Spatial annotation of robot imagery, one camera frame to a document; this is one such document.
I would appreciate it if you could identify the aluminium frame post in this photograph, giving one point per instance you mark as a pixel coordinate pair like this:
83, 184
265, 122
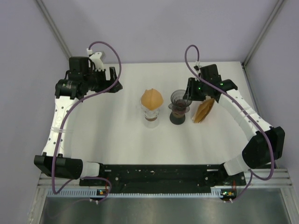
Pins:
279, 4
53, 28

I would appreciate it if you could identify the red-topped dark flask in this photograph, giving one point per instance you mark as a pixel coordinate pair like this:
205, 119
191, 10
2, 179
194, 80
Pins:
177, 117

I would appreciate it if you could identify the glass beaker with brown band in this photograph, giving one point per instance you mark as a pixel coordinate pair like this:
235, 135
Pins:
150, 122

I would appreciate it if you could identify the white slotted cable duct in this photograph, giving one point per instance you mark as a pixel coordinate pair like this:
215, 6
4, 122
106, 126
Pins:
99, 193

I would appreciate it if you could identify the single brown coffee filter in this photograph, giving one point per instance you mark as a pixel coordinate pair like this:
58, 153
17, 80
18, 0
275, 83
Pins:
152, 99

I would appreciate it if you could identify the brown coffee filter stack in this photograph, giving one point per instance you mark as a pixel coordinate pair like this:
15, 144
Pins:
203, 110

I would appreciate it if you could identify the clear glass dripper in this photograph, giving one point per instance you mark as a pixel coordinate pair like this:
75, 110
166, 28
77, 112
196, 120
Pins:
150, 114

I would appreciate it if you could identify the aluminium front rail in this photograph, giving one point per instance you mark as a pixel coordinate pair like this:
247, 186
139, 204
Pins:
204, 178

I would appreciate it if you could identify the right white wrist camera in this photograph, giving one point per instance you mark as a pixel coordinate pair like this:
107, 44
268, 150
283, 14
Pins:
198, 65

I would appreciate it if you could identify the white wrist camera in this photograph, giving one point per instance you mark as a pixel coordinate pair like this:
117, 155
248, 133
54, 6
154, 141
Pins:
96, 59
198, 65

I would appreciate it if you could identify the grey plastic dripper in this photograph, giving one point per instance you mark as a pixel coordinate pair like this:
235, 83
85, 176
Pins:
179, 102

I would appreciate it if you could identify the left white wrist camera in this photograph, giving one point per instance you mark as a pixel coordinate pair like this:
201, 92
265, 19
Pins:
96, 59

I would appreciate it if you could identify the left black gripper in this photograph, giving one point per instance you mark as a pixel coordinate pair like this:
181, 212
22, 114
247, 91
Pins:
105, 83

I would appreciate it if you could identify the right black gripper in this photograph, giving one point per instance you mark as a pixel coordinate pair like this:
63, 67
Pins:
190, 94

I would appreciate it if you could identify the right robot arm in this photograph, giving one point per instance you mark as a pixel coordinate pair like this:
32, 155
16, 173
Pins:
265, 142

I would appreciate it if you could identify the right aluminium frame post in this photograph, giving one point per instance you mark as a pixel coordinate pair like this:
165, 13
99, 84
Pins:
279, 4

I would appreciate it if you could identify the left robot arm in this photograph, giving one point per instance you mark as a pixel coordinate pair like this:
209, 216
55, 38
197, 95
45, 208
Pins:
56, 157

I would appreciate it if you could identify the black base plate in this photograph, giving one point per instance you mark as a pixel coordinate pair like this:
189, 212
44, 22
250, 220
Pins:
152, 188

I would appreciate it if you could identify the left aluminium frame post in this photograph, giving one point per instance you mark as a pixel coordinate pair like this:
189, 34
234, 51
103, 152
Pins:
53, 28

